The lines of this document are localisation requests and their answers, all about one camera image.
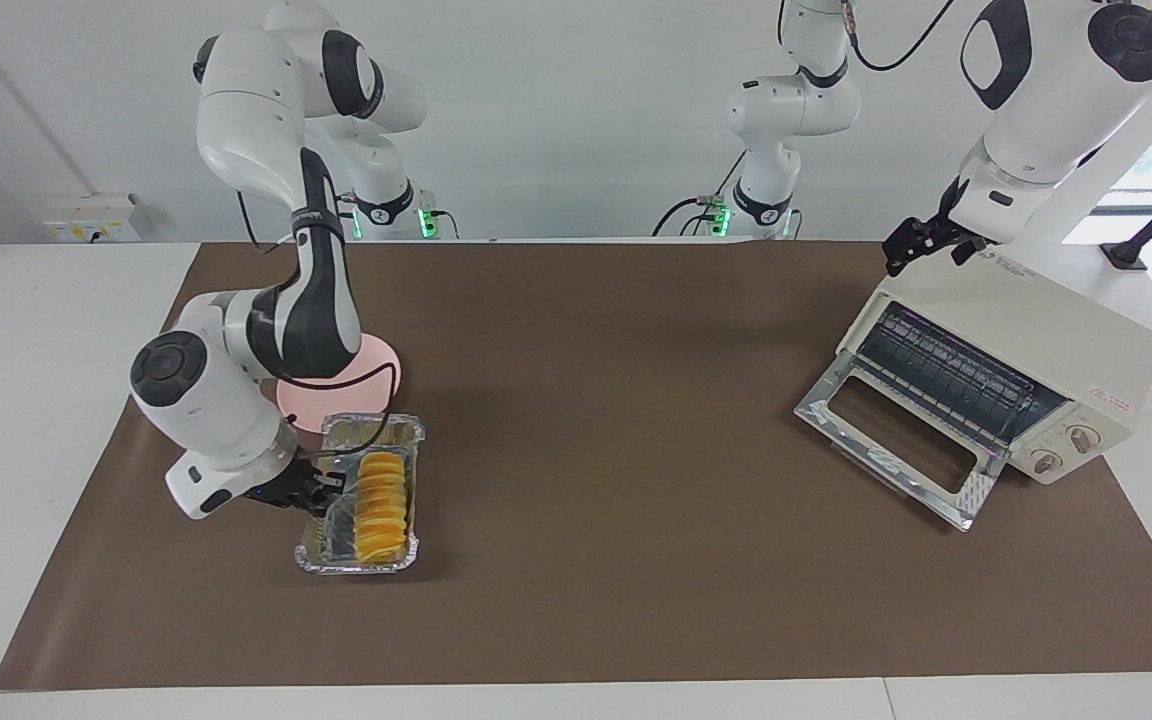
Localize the glass oven door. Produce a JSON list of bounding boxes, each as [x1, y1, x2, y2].
[[793, 350, 1013, 532]]

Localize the cream toaster oven body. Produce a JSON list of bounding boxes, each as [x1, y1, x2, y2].
[[834, 245, 1152, 487]]

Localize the pink round plate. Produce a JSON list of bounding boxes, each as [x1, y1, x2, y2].
[[276, 335, 403, 435]]

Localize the brown table mat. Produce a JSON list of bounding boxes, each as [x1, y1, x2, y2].
[[0, 240, 1152, 692]]

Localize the oven wire rack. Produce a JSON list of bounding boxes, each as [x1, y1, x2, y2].
[[856, 304, 1069, 447]]

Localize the golden sliced bread loaf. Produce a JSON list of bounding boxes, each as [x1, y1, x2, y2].
[[353, 451, 410, 564]]

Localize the white wall socket box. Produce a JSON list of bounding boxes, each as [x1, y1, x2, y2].
[[43, 194, 143, 244]]

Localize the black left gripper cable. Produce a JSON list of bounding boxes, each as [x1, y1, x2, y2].
[[840, 0, 959, 73]]

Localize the aluminium foil tray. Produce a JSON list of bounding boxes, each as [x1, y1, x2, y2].
[[294, 411, 428, 577]]

